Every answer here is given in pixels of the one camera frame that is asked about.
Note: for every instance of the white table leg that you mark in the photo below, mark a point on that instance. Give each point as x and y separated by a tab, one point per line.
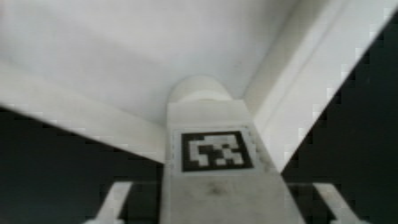
222	186

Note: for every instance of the white U-shaped fence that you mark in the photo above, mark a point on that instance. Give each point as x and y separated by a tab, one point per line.
325	38

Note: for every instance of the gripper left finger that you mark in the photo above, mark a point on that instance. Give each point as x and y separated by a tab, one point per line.
107	216

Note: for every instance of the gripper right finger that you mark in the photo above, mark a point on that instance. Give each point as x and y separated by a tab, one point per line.
345	216

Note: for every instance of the white square tabletop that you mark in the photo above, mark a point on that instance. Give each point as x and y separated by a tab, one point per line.
98	53

